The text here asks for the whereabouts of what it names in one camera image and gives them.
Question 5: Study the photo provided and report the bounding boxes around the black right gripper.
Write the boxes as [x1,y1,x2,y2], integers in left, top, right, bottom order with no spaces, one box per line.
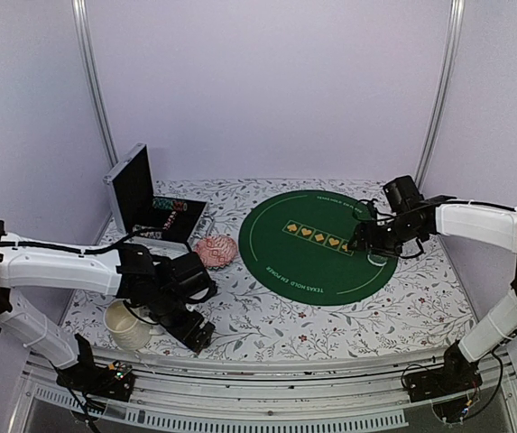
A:
[346,215,422,258]

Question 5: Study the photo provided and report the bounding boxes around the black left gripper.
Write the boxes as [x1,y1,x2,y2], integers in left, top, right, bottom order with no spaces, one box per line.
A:
[147,290,216,353]

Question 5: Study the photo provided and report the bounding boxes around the white dealer button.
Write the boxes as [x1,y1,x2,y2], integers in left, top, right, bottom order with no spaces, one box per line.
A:
[367,253,388,267]

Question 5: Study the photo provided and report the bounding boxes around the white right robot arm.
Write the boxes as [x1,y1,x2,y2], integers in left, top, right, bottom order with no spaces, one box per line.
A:
[347,175,517,393]

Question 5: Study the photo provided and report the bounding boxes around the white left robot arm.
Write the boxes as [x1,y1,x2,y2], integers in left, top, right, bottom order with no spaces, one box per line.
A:
[0,220,217,392]

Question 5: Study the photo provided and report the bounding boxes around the cream ceramic mug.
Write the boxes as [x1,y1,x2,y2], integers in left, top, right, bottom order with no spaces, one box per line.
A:
[104,299,164,351]

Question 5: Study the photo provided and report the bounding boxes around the poker chip row front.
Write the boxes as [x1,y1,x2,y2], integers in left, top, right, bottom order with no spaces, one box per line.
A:
[132,225,163,239]

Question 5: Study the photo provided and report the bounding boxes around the poker chip row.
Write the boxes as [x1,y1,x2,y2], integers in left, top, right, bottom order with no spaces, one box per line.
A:
[152,197,188,212]
[132,225,163,239]

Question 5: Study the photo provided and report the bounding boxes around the aluminium poker chip case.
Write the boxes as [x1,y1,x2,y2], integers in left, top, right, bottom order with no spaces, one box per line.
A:
[103,143,214,251]

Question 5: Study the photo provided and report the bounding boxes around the floral white table mat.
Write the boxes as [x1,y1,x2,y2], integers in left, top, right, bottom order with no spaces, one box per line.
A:
[61,178,478,362]

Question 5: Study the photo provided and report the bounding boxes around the round green poker mat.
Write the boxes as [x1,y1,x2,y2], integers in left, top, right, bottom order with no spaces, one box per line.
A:
[238,190,398,307]

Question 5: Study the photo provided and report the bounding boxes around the poker chip row rear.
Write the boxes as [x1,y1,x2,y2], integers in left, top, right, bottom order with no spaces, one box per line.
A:
[152,197,188,212]

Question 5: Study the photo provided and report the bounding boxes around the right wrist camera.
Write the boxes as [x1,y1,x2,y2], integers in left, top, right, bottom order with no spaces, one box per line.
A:
[352,199,378,222]

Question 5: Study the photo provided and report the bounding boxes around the aluminium front rail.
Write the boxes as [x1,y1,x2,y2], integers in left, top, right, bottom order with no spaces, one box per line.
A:
[7,346,517,433]

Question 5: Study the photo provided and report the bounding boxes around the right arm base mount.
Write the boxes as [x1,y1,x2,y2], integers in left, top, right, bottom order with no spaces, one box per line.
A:
[401,346,483,424]

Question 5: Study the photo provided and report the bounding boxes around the right aluminium frame post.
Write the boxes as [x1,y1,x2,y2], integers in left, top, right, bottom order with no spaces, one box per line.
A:
[414,0,466,189]

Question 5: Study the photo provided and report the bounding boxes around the aluminium frame post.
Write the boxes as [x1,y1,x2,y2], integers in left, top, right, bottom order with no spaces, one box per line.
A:
[414,0,466,189]
[71,0,118,168]

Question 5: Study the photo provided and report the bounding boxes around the left aluminium frame post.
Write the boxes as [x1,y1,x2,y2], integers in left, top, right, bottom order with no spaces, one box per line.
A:
[71,0,118,168]

